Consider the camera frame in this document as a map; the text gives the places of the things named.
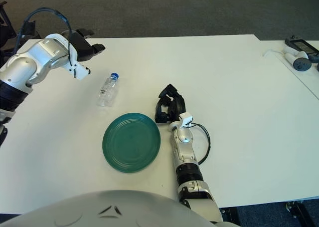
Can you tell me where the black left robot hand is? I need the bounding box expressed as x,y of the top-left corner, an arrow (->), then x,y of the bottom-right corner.
68,28 -> 106,62

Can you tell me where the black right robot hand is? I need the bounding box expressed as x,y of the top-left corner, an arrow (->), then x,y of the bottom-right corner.
154,83 -> 187,124

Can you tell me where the clear plastic bottle blue cap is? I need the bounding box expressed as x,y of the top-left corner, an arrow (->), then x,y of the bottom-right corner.
96,71 -> 120,108

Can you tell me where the green round plate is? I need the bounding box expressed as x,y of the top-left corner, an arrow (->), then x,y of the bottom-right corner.
102,112 -> 161,173

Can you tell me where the black office chair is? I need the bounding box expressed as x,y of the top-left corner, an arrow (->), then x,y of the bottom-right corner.
0,1 -> 18,60

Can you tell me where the white grey handheld controller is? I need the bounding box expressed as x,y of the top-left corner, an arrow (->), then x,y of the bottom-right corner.
284,48 -> 312,72

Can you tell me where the grey robot torso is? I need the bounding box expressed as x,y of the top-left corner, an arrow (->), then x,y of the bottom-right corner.
0,190 -> 240,227

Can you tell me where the black handheld screen device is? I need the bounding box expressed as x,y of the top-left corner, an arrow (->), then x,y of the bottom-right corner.
285,36 -> 319,62

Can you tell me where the black table leg with caster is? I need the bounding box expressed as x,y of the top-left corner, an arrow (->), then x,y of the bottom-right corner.
286,201 -> 319,227

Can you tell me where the dark left arm cable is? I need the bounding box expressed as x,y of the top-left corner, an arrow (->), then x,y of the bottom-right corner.
13,7 -> 74,55

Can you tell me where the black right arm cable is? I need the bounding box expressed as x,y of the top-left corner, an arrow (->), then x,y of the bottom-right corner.
191,122 -> 211,166

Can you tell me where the thin white cable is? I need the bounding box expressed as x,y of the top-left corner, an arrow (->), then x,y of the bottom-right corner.
263,49 -> 286,58

